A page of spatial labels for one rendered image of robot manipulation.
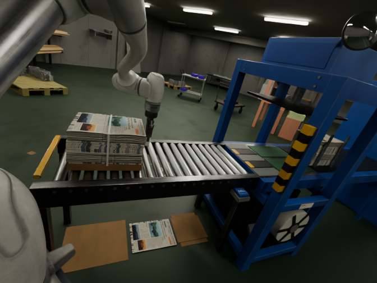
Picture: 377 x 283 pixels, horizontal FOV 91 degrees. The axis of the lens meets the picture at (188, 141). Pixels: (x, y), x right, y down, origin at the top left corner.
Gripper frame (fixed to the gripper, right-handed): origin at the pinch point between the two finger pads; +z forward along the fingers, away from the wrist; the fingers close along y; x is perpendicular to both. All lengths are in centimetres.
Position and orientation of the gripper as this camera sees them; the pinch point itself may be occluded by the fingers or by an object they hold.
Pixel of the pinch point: (147, 140)
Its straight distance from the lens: 120.9
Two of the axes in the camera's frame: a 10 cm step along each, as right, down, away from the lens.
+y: 3.4, 4.6, -8.2
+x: 9.1, 0.4, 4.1
